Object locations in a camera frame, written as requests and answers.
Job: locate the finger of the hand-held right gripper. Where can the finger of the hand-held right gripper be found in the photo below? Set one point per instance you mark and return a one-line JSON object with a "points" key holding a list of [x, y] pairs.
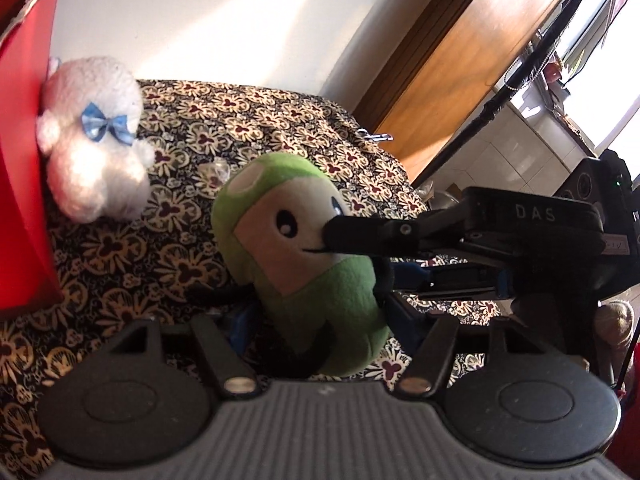
{"points": [[415, 276], [380, 235]]}

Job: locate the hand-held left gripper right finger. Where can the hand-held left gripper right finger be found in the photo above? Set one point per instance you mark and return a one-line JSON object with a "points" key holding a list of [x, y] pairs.
{"points": [[406, 316]]}

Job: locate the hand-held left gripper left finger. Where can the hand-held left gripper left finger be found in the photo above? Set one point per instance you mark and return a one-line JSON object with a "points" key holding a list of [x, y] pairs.
{"points": [[239, 325]]}

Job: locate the green plush toy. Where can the green plush toy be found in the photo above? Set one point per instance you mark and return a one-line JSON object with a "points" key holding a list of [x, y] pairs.
{"points": [[310, 305]]}

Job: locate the brown teddy bear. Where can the brown teddy bear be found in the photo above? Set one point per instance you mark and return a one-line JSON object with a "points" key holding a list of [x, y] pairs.
{"points": [[617, 322]]}

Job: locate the red container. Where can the red container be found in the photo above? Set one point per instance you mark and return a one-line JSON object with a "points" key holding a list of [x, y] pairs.
{"points": [[631, 425]]}

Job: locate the steel basin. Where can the steel basin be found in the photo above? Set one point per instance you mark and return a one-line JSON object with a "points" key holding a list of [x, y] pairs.
{"points": [[436, 196]]}

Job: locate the metal clip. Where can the metal clip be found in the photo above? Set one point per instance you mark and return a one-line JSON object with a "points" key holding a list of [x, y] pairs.
{"points": [[375, 136]]}

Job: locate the floral patterned blanket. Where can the floral patterned blanket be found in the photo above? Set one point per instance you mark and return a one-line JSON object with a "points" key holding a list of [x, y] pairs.
{"points": [[165, 240]]}

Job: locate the black pole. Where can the black pole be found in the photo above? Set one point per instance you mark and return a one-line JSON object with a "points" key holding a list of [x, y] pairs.
{"points": [[492, 105]]}

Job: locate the clear plastic piece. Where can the clear plastic piece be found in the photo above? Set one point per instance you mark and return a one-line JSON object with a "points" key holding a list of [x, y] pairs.
{"points": [[216, 169]]}

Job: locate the small red object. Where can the small red object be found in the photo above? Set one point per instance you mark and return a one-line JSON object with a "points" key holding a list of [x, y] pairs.
{"points": [[555, 71]]}

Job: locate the wooden door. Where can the wooden door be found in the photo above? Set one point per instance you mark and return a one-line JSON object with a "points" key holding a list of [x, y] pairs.
{"points": [[465, 70]]}

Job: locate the white plush bunny blue bow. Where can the white plush bunny blue bow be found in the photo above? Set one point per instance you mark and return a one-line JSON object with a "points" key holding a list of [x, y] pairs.
{"points": [[95, 170]]}

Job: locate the red cardboard box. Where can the red cardboard box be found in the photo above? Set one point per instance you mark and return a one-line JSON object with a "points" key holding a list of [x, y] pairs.
{"points": [[22, 160]]}

